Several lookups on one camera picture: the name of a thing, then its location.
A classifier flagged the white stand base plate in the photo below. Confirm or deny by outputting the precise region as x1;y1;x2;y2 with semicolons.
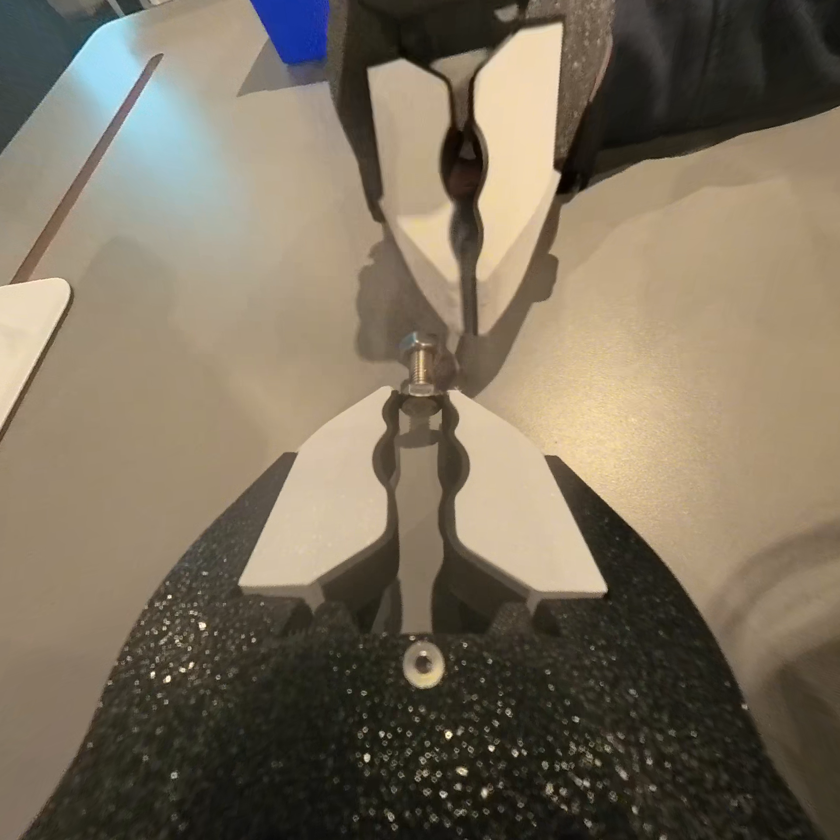
0;277;72;441

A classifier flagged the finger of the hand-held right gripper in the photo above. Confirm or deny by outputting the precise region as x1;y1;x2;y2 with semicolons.
367;58;473;337
469;18;565;337

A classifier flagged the steel hex bolt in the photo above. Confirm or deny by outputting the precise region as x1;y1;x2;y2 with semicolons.
397;348;448;421

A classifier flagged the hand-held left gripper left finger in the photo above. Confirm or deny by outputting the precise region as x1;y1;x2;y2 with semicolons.
238;387;403;626

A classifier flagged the blue plastic bin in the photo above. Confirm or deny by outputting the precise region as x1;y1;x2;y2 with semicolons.
249;0;331;64

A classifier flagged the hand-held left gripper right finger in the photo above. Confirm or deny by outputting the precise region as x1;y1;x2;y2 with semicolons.
435;392;607;632

